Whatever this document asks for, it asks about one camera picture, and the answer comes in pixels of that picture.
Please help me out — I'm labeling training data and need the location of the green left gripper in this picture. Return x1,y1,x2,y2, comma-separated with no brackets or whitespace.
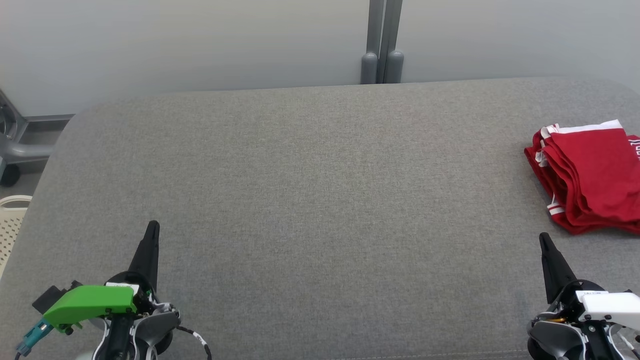
42,221,161,333

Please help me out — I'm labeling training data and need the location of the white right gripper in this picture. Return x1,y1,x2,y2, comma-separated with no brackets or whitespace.
539,232,640,329

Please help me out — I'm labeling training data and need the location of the red shirt with white sleeves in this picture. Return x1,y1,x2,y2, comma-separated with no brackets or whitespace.
524,129,640,236

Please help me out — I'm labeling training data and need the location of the cream perforated laundry basket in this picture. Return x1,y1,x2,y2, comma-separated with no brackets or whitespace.
0,195,33,278

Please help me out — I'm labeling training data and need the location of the black cable with white bands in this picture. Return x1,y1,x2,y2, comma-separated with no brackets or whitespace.
175,325,213,360

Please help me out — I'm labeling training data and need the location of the grey metal partition post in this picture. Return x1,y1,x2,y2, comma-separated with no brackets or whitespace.
384,0,405,84
361,0,386,85

